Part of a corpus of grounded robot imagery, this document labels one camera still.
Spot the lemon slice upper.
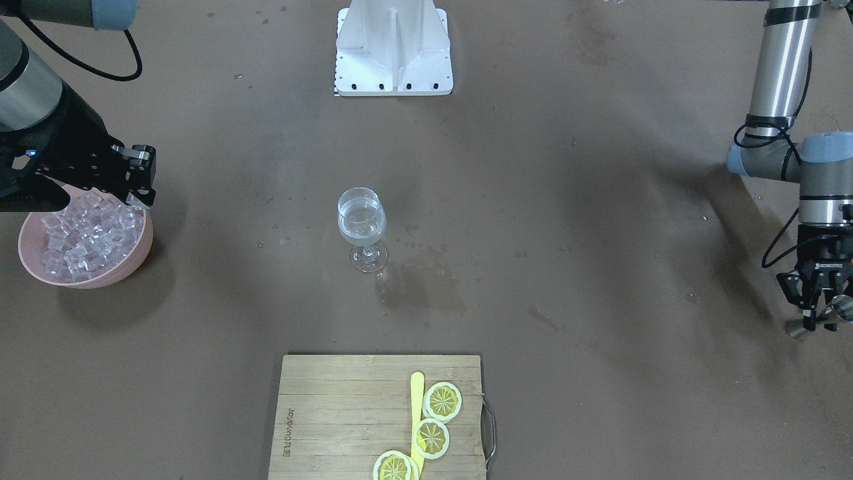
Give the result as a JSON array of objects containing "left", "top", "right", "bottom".
[{"left": 423, "top": 381, "right": 463, "bottom": 423}]

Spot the yellow plastic knife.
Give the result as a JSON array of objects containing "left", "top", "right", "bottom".
[{"left": 409, "top": 371, "right": 425, "bottom": 479}]

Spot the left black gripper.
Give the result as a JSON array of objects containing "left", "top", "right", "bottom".
[{"left": 776, "top": 224, "right": 852, "bottom": 332}]

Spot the lemon slice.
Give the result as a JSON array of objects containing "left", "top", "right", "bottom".
[
  {"left": 423, "top": 381, "right": 463, "bottom": 423},
  {"left": 372, "top": 450, "right": 420, "bottom": 480},
  {"left": 411, "top": 417, "right": 450, "bottom": 461}
]

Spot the pink bowl of ice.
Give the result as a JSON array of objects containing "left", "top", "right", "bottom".
[{"left": 18, "top": 185, "right": 153, "bottom": 289}]

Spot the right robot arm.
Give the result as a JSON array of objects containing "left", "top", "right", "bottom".
[{"left": 1, "top": 1, "right": 156, "bottom": 212}]

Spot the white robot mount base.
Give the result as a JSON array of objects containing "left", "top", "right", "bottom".
[{"left": 333, "top": 1, "right": 454, "bottom": 97}]

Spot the brown table mat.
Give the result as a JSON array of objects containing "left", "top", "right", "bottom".
[{"left": 2, "top": 1, "right": 851, "bottom": 479}]

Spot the lemon slice middle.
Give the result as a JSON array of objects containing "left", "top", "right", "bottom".
[{"left": 411, "top": 417, "right": 450, "bottom": 461}]

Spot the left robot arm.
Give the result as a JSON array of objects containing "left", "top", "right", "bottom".
[{"left": 726, "top": 1, "right": 852, "bottom": 337}]

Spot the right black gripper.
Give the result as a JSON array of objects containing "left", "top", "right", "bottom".
[{"left": 1, "top": 86, "right": 157, "bottom": 212}]

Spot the wine glass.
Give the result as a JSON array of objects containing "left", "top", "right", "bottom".
[{"left": 337, "top": 187, "right": 388, "bottom": 274}]

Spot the lemon slice lower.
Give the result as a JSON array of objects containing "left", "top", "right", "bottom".
[{"left": 372, "top": 450, "right": 420, "bottom": 480}]

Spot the bamboo cutting board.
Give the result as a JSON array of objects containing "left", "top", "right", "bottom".
[{"left": 267, "top": 355, "right": 497, "bottom": 479}]

